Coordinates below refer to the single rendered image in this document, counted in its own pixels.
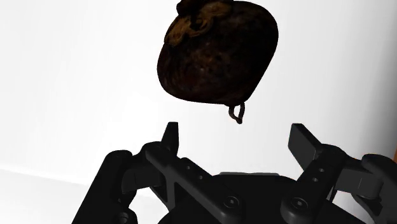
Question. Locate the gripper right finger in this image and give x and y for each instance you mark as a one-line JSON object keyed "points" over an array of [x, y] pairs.
{"points": [[322, 167]]}

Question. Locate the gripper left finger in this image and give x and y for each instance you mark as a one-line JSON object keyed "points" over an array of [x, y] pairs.
{"points": [[173, 167]]}

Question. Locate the dark brown round fruit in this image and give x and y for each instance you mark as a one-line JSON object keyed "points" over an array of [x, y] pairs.
{"points": [[217, 52]]}

